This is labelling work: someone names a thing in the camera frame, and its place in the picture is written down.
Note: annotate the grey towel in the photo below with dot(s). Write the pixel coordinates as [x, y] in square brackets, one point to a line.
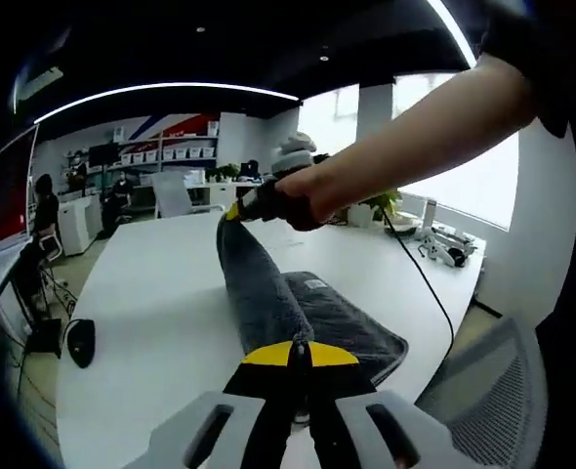
[263, 293]

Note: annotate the long ceiling light strip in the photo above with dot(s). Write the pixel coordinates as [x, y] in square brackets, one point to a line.
[171, 88]
[456, 34]

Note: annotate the white handheld controller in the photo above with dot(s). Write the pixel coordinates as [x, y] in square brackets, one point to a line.
[432, 250]

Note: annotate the white background counter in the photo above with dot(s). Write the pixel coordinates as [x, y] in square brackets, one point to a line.
[210, 193]

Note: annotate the black floor box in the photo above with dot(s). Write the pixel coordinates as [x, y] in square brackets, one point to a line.
[46, 338]

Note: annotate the grey mesh office chair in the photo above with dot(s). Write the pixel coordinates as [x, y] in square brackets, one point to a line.
[493, 391]

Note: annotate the small green plants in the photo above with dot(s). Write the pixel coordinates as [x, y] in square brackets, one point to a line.
[222, 173]

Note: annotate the black backpack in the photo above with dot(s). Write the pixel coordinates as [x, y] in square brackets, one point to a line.
[250, 171]

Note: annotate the person's dark shirt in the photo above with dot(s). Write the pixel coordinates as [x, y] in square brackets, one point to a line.
[537, 49]

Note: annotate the black round device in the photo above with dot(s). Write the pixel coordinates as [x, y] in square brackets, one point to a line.
[80, 342]

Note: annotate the black background monitor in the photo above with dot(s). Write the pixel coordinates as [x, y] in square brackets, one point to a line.
[103, 154]

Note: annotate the white cabinet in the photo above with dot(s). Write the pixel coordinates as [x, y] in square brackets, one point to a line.
[78, 227]

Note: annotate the storage shelf with white bins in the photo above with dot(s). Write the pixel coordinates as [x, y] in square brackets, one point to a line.
[171, 151]

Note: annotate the white upright device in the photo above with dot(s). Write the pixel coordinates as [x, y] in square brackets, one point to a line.
[429, 215]

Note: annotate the person's right hand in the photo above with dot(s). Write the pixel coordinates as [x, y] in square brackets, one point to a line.
[322, 190]

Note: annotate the large green potted plant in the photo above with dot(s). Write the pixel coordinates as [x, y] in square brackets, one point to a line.
[376, 207]

